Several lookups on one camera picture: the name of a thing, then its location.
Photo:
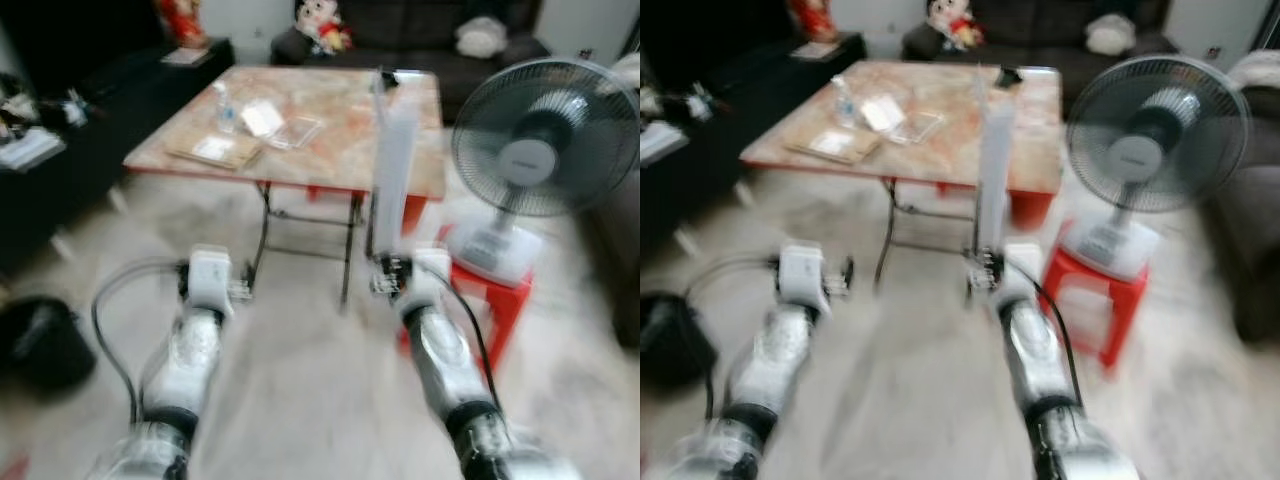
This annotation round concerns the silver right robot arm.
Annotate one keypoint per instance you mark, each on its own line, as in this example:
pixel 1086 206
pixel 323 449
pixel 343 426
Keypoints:
pixel 445 365
pixel 1035 360

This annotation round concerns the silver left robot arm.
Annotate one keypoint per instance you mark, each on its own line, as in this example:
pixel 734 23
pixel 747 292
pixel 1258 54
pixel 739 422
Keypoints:
pixel 185 365
pixel 775 365

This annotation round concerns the black rubbish bin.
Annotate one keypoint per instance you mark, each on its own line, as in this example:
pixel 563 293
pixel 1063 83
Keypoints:
pixel 45 345
pixel 672 340

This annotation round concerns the small red plastic stool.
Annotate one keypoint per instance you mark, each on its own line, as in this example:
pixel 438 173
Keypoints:
pixel 1030 208
pixel 415 208

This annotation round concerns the brown envelope with white label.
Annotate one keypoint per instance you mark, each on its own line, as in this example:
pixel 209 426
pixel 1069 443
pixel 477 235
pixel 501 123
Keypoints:
pixel 833 146
pixel 213 150

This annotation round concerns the clear empty plastic box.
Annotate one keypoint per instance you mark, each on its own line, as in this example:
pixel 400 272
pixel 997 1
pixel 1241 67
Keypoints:
pixel 922 127
pixel 300 132

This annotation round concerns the marble pattern folding table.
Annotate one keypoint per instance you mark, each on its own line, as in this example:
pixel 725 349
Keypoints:
pixel 960 115
pixel 330 120

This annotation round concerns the clear box with white paper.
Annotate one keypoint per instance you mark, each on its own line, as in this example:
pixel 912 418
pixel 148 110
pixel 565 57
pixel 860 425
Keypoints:
pixel 262 118
pixel 882 113

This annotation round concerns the black low cabinet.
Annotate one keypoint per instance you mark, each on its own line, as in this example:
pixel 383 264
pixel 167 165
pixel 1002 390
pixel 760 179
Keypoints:
pixel 100 150
pixel 720 150

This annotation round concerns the clear plastic bottle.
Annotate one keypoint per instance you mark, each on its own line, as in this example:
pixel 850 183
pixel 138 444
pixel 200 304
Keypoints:
pixel 225 110
pixel 846 103

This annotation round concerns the small black object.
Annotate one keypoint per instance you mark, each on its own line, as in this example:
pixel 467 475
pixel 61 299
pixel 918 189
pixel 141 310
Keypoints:
pixel 392 78
pixel 1010 75

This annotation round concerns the grey white electric fan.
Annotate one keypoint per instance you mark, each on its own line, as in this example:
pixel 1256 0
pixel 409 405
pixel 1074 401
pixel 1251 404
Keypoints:
pixel 540 140
pixel 1155 135

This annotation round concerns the white paper stack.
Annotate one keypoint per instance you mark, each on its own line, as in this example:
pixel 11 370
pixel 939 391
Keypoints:
pixel 660 143
pixel 28 150

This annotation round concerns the flat light book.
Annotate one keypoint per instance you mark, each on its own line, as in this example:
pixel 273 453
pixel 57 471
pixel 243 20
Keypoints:
pixel 185 56
pixel 815 50

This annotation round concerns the dark fabric sofa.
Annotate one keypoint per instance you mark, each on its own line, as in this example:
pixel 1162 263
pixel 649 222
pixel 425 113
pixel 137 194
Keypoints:
pixel 410 35
pixel 1040 30

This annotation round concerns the cartoon boy plush doll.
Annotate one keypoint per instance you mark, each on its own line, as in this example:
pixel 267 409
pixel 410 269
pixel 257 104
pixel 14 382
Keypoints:
pixel 953 22
pixel 320 25

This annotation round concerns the red figurine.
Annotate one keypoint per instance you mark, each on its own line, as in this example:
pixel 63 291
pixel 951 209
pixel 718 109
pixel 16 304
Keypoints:
pixel 182 20
pixel 813 18

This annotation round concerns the dark brown armchair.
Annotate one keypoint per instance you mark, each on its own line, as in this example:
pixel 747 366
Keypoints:
pixel 1250 200

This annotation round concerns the white cloth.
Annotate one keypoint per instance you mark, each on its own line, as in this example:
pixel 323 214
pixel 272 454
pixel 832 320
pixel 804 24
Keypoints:
pixel 626 72
pixel 1255 70

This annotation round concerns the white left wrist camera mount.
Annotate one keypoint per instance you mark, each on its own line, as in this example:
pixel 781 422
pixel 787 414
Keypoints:
pixel 802 272
pixel 209 278

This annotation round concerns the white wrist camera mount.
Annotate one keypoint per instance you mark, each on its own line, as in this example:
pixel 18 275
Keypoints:
pixel 430 272
pixel 802 272
pixel 209 278

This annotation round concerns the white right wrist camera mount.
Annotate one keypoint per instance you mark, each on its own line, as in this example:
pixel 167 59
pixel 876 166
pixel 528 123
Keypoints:
pixel 430 272

